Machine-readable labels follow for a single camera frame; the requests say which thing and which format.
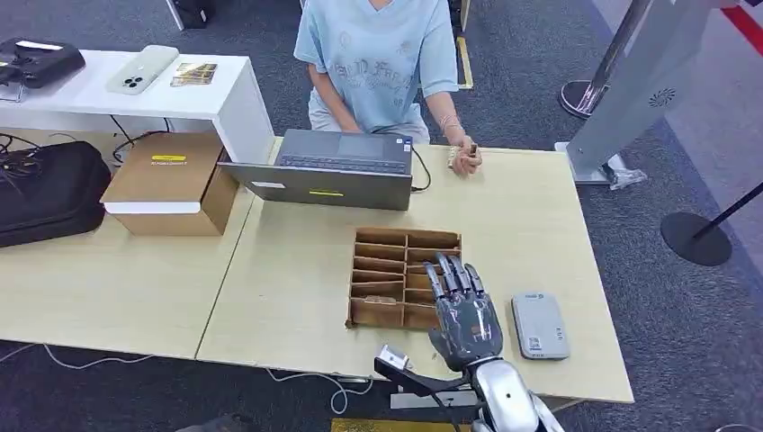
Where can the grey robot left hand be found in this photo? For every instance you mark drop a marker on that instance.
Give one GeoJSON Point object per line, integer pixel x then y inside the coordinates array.
{"type": "Point", "coordinates": [217, 424]}

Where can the person's left hand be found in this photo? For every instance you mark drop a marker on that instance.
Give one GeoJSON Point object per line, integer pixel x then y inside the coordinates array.
{"type": "Point", "coordinates": [468, 164]}

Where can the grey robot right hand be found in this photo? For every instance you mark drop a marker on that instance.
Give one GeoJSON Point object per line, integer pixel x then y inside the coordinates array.
{"type": "Point", "coordinates": [468, 322]}

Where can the stack of cards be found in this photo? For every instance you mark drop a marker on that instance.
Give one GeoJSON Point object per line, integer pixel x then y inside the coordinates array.
{"type": "Point", "coordinates": [451, 158]}

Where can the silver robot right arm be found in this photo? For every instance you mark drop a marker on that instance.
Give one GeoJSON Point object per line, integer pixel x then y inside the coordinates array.
{"type": "Point", "coordinates": [507, 393]}

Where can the grey card reader device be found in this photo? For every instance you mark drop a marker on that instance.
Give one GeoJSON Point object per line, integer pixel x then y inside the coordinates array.
{"type": "Point", "coordinates": [539, 325]}

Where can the wooden card box with compartments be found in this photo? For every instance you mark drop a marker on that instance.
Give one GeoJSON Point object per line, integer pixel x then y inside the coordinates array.
{"type": "Point", "coordinates": [407, 280]}

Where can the small card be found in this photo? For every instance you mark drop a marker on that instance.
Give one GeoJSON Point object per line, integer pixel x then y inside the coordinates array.
{"type": "Point", "coordinates": [381, 300]}

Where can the yellow strip on floor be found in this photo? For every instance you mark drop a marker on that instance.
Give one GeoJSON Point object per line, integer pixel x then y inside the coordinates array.
{"type": "Point", "coordinates": [465, 62]}

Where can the yellow floor tape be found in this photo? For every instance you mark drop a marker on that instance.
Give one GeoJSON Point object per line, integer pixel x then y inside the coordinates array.
{"type": "Point", "coordinates": [387, 426]}

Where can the grey laptop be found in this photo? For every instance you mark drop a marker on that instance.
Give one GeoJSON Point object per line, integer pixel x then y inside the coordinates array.
{"type": "Point", "coordinates": [334, 188]}

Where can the person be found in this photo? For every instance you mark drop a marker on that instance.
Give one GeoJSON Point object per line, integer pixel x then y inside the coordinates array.
{"type": "Point", "coordinates": [375, 59]}

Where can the grey sign stand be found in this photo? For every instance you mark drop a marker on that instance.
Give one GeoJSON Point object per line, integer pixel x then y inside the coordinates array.
{"type": "Point", "coordinates": [632, 89]}

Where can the white sheet in cardboard box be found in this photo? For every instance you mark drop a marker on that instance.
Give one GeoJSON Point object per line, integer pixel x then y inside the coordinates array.
{"type": "Point", "coordinates": [152, 207]}

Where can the white side table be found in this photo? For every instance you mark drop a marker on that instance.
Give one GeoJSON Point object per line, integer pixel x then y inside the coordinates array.
{"type": "Point", "coordinates": [238, 119]}

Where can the black stanchion with round base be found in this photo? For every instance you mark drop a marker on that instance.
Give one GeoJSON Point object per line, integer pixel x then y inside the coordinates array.
{"type": "Point", "coordinates": [694, 238]}

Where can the brown cardboard box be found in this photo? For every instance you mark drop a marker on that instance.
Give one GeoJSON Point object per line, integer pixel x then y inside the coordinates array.
{"type": "Point", "coordinates": [173, 179]}

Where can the black bag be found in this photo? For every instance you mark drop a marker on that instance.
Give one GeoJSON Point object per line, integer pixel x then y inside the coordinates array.
{"type": "Point", "coordinates": [47, 197]}

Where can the black chair base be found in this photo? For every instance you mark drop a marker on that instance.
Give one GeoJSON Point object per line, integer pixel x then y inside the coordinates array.
{"type": "Point", "coordinates": [193, 12]}

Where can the pale smartphone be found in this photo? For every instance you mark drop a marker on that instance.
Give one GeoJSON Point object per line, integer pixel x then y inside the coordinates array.
{"type": "Point", "coordinates": [143, 68]}

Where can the black device with white label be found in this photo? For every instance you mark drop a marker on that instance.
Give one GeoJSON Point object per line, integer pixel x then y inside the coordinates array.
{"type": "Point", "coordinates": [42, 62]}

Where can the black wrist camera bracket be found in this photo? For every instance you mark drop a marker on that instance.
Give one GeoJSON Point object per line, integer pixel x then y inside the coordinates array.
{"type": "Point", "coordinates": [417, 381]}

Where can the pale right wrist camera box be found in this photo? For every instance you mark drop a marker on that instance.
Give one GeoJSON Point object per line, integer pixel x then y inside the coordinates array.
{"type": "Point", "coordinates": [393, 358]}

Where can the white desk frame bar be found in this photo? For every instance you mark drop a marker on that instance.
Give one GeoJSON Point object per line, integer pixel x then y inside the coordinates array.
{"type": "Point", "coordinates": [411, 400]}

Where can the chrome post with round base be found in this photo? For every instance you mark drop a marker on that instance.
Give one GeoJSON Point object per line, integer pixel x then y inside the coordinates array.
{"type": "Point", "coordinates": [575, 98]}

